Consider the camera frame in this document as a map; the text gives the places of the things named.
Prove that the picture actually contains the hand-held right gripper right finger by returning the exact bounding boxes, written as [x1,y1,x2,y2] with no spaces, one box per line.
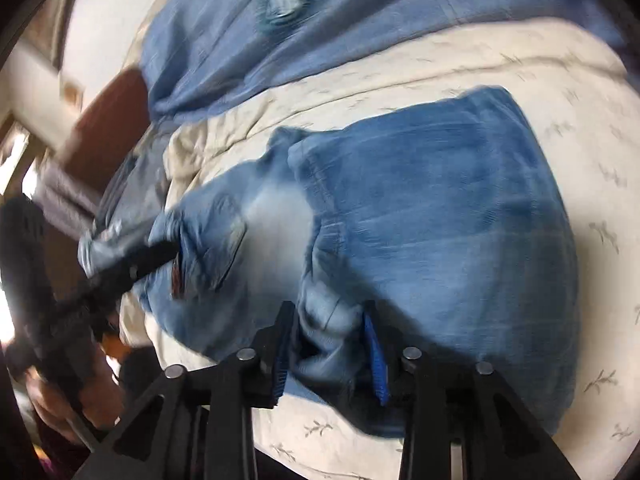
[363,304,583,480]

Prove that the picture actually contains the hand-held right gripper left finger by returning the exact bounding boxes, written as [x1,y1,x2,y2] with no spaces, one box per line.
[75,301,297,480]

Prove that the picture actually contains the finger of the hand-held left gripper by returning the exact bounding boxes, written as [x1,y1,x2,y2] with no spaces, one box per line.
[82,240,181,307]

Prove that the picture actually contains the light blue denim pants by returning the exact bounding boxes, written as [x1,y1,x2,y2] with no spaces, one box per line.
[77,85,583,438]

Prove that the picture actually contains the person's left hand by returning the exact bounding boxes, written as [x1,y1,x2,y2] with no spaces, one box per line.
[27,355,125,436]

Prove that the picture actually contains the lilac hanging cloth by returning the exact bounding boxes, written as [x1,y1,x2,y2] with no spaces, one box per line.
[31,159,102,242]

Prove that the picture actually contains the brown headboard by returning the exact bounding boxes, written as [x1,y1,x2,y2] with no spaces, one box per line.
[54,66,152,197]

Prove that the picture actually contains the cream leaf-print blanket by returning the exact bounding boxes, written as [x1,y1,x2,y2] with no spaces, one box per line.
[117,17,640,480]

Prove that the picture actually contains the blue plaid quilt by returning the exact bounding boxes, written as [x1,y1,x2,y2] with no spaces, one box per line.
[137,0,626,123]

